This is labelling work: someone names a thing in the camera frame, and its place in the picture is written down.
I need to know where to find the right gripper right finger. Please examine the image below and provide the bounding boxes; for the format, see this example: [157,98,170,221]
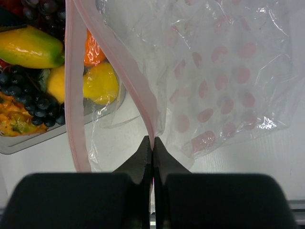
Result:
[152,138,298,229]

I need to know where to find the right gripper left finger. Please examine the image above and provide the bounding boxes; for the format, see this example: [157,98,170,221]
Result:
[0,136,152,229]

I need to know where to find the clear zip top bag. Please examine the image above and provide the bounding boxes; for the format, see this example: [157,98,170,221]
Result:
[65,0,305,172]

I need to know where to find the dark blue grape bunch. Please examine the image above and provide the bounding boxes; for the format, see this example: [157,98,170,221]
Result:
[0,65,65,128]

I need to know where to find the yellow green mango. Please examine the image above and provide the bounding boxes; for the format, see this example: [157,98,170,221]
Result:
[0,26,65,69]

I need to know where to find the red grape bunch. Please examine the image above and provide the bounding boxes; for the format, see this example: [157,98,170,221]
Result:
[21,0,66,42]

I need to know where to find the clear plastic food bin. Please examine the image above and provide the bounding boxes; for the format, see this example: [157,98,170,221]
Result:
[0,87,126,155]

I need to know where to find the small yellow fruit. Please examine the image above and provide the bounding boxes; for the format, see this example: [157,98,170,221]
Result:
[46,65,65,104]

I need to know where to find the orange spiky pineapple fruit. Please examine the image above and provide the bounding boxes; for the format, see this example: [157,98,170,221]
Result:
[0,92,49,137]

